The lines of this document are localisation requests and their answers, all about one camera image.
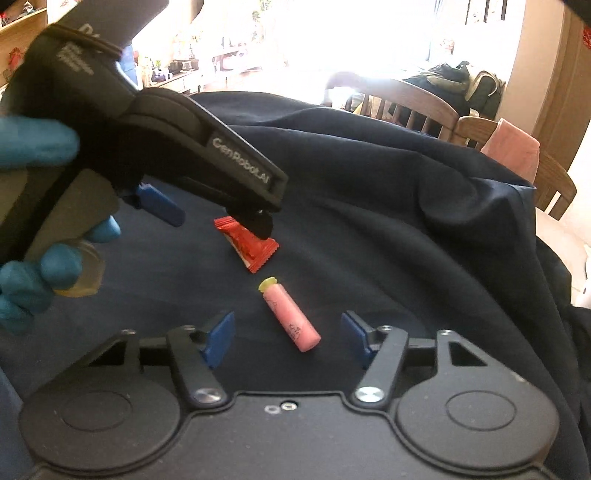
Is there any pink tube candy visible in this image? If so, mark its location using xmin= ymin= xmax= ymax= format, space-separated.
xmin=259 ymin=277 xmax=322 ymax=353

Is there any teal gloved left hand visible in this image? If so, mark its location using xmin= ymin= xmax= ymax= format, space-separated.
xmin=0 ymin=115 xmax=122 ymax=337

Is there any red snack packet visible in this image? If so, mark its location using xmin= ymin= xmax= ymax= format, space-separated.
xmin=213 ymin=216 xmax=280 ymax=274

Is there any dark navy cloth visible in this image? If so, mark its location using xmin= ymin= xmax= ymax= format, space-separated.
xmin=1 ymin=92 xmax=590 ymax=479

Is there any wooden chair left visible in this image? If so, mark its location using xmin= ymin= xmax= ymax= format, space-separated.
xmin=322 ymin=72 xmax=460 ymax=142

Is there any wooden chair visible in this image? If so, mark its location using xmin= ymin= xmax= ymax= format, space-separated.
xmin=322 ymin=72 xmax=460 ymax=142
xmin=452 ymin=116 xmax=577 ymax=220

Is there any pink towel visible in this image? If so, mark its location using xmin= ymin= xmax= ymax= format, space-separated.
xmin=481 ymin=119 xmax=541 ymax=183

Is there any wooden chair right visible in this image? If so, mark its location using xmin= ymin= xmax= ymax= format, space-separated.
xmin=452 ymin=116 xmax=577 ymax=220

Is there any pile of dark clothes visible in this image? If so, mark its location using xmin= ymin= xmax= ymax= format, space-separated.
xmin=404 ymin=61 xmax=505 ymax=120

